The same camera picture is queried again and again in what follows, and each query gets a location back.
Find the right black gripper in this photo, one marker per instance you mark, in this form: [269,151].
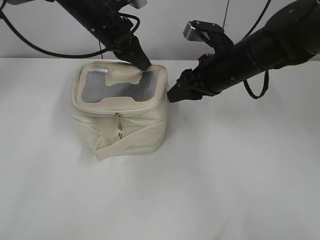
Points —
[214,74]

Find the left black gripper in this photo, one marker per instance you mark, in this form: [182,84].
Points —
[116,31]

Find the cream canvas zipper bag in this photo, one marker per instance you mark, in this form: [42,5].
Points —
[119,109]

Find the silver zipper pull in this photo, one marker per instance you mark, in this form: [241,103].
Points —
[119,125]

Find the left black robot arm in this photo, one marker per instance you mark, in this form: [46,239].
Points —
[76,8]

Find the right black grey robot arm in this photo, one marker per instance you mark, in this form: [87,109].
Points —
[290,37]

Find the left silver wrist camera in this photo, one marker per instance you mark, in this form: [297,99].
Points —
[137,4]

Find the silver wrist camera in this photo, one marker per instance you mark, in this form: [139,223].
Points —
[137,4]
[195,29]

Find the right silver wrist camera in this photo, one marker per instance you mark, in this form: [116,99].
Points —
[195,29]

